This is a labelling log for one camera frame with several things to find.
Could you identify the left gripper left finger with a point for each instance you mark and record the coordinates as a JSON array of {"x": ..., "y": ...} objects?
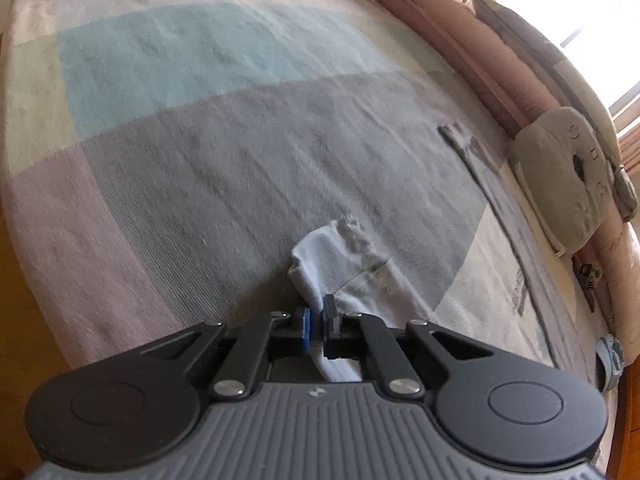
[{"x": 133, "y": 408}]

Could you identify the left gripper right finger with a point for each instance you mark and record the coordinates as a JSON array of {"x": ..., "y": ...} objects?
[{"x": 499, "y": 407}]

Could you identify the grey-blue pants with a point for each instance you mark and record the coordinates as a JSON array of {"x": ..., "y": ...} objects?
[{"x": 410, "y": 228}]

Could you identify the blue baseball cap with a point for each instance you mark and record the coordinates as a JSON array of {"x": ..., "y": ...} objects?
[{"x": 610, "y": 363}]

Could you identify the wooden headboard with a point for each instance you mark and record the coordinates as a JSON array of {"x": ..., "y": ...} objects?
[{"x": 624, "y": 462}]

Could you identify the black phone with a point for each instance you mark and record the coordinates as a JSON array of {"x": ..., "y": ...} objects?
[{"x": 583, "y": 273}]

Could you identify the folded grey-green cloth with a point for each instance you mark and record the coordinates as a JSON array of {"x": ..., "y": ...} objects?
[{"x": 625, "y": 195}]

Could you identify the grey cat face cushion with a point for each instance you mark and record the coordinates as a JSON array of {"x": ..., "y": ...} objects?
[{"x": 561, "y": 167}]

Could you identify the patchwork bed sheet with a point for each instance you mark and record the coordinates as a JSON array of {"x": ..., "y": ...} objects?
[{"x": 155, "y": 156}]

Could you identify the right pink curtain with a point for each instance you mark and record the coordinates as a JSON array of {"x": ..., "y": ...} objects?
[{"x": 629, "y": 142}]

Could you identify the grey patterned pillow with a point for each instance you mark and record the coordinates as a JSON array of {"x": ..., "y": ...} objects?
[{"x": 553, "y": 68}]

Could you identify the window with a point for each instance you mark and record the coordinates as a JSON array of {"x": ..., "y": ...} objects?
[{"x": 600, "y": 37}]

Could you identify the pink folded quilt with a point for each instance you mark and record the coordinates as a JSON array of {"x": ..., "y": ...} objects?
[{"x": 516, "y": 97}]

